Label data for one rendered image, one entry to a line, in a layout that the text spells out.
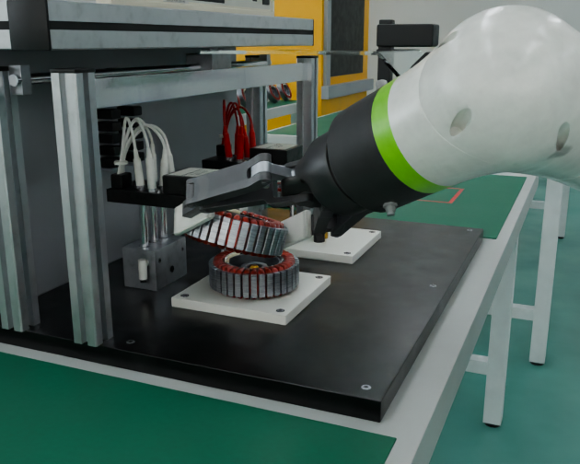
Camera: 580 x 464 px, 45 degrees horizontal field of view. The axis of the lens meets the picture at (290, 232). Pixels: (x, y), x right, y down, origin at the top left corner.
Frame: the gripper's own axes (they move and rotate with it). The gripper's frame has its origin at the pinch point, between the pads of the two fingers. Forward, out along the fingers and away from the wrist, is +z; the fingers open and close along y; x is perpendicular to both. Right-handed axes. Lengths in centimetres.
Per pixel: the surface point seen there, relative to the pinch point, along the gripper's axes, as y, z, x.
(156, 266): 0.0, 19.0, 0.0
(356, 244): -31.1, 15.5, -7.0
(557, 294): -237, 114, -42
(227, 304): -4.6, 9.2, 6.1
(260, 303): -7.8, 7.2, 6.1
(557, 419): -153, 66, 14
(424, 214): -61, 29, -22
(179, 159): -11.7, 36.2, -23.9
